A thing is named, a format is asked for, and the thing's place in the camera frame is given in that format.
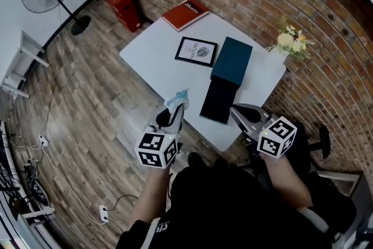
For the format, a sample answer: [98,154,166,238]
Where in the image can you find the black picture frame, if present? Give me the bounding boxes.
[174,36,219,69]

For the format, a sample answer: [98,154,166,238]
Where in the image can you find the black metal rack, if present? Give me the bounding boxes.
[0,121,57,224]

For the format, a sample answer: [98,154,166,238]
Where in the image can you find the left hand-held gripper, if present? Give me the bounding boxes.
[134,104,185,169]

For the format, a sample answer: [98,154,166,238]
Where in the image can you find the light blue cloth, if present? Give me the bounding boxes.
[163,88,191,114]

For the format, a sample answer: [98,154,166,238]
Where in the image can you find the person's black shoe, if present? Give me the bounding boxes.
[187,152,206,169]

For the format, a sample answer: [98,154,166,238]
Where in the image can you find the red book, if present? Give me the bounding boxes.
[161,0,210,33]

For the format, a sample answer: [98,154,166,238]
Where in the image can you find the white power strip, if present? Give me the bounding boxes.
[98,204,111,225]
[38,133,50,150]

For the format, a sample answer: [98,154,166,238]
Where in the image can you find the white open cabinet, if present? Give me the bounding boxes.
[316,170,373,249]

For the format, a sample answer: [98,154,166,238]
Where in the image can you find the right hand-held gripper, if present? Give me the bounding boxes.
[230,103,298,159]

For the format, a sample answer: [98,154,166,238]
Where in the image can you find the person's left forearm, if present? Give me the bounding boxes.
[129,165,173,232]

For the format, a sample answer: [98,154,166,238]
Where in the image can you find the teal and black box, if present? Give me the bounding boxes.
[199,36,254,126]

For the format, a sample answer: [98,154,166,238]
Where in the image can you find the black office chair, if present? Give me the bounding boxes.
[291,122,332,181]

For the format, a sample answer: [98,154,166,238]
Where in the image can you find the black power cable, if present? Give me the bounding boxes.
[105,193,139,213]

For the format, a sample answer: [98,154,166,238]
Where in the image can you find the person's black clothing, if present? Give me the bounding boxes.
[115,154,358,249]

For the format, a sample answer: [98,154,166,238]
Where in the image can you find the small white side table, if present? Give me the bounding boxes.
[0,30,51,101]

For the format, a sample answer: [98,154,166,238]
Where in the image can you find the yellow flower bouquet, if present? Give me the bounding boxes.
[273,15,316,64]

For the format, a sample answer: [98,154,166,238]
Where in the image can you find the person's right forearm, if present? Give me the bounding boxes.
[258,153,315,211]

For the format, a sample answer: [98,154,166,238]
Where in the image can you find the white floor cable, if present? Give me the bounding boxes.
[40,147,105,226]

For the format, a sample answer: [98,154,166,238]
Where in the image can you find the red carton box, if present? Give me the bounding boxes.
[104,0,144,34]

